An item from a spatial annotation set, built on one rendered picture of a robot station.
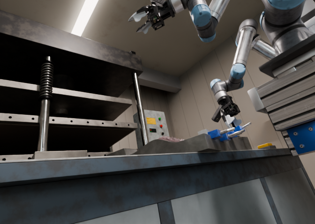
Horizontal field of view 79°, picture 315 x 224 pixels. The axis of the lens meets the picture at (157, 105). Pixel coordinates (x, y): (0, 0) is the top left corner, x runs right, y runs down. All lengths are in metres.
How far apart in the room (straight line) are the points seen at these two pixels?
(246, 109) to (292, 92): 2.77
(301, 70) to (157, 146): 0.57
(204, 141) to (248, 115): 2.84
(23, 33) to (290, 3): 1.53
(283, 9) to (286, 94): 0.28
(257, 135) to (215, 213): 2.73
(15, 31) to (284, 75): 1.58
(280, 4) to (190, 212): 0.72
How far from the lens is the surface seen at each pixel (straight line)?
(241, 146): 1.11
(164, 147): 0.76
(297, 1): 0.79
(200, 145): 0.69
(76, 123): 1.48
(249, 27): 1.38
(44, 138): 1.36
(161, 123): 1.96
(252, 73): 3.61
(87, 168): 0.47
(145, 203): 0.59
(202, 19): 0.85
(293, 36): 0.84
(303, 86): 0.78
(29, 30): 1.71
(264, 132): 3.40
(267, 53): 1.48
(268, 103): 0.80
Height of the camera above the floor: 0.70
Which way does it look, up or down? 24 degrees up
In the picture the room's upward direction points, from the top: 12 degrees counter-clockwise
